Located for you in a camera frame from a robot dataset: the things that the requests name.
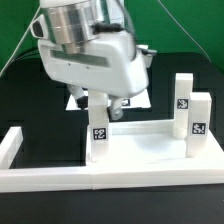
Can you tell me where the white cable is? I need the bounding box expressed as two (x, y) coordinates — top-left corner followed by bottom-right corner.
(0, 8), (43, 76)

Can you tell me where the grey braided camera cable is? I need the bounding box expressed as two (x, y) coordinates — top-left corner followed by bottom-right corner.
(114, 0), (138, 38)

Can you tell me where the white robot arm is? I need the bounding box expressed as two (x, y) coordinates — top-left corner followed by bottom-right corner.
(38, 0), (148, 120)

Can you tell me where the fiducial marker sheet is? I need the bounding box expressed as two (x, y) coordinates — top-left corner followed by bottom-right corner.
(66, 91), (151, 111)

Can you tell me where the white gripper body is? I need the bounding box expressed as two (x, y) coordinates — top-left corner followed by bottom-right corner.
(38, 31), (149, 98)

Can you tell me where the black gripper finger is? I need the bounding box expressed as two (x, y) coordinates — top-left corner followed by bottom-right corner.
(108, 96), (123, 120)
(67, 84), (88, 108)

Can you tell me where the white desk top panel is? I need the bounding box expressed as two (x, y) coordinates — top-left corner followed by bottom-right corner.
(85, 119), (224, 167)

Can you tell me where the white L-shaped fence frame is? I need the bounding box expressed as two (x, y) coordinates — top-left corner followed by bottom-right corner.
(0, 127), (224, 193)

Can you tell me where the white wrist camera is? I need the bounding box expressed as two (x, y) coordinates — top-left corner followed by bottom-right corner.
(30, 16), (48, 39)

